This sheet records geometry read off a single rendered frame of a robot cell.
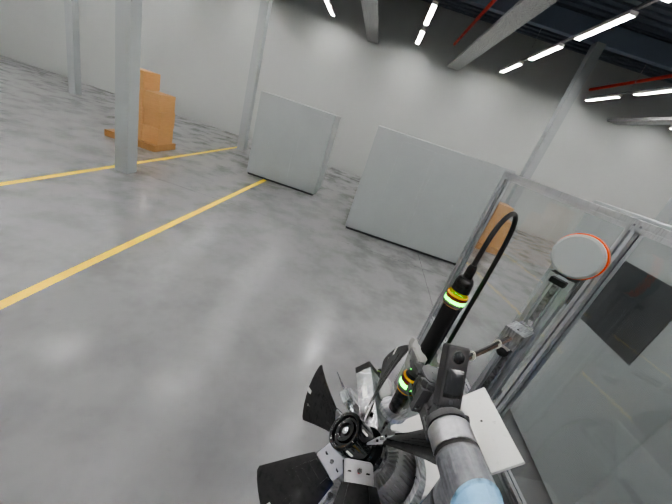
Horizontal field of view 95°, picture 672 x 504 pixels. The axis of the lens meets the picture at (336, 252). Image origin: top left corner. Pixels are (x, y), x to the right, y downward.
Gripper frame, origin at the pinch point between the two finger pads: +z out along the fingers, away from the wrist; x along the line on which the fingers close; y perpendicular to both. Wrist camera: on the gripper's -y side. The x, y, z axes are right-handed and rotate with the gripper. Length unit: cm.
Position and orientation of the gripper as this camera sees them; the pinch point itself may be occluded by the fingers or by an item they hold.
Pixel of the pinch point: (423, 341)
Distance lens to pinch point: 77.9
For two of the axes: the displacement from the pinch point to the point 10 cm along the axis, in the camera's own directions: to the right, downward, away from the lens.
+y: -2.9, 8.7, 4.0
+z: 0.0, -4.2, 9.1
